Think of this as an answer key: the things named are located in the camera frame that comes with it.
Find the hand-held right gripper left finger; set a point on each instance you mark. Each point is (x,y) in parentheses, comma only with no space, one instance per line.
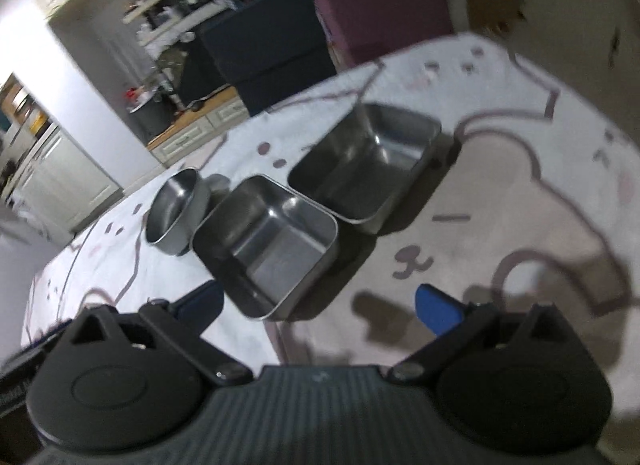
(200,305)

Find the wood-top white cabinet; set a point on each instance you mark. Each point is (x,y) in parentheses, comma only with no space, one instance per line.
(200,130)

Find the brown object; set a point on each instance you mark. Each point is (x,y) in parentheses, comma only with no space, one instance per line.
(495,5)

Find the round steel bowl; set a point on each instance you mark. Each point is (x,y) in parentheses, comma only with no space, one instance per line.
(175,215)

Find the rectangular steel container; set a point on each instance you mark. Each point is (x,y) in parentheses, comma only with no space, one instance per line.
(265,245)
(360,165)

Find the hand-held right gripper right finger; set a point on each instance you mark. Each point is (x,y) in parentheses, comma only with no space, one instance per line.
(437,307)

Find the bear-print bed sheet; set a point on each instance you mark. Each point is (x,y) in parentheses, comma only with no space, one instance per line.
(500,185)

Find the dark blue chair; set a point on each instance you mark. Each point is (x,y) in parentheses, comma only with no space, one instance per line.
(265,45)

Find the white panelled cabinet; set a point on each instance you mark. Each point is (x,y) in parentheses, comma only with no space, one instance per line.
(65,180)

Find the purple chair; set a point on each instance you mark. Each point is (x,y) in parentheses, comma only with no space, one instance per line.
(380,0)

